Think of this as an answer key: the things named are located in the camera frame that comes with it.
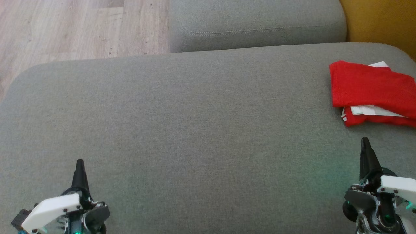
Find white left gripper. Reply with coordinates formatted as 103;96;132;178
21;159;111;234

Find mustard yellow fabric furniture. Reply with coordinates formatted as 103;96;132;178
340;0;416;62

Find red shorts with white stripe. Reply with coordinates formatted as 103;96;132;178
341;61;416;127

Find red and white jersey shirt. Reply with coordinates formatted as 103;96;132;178
329;61;416;117

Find large grey sofa seat cushion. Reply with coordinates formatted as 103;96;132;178
0;42;416;234

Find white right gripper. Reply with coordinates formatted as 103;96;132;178
343;137;416;234

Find small grey sofa cushion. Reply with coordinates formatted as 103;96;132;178
168;0;347;53

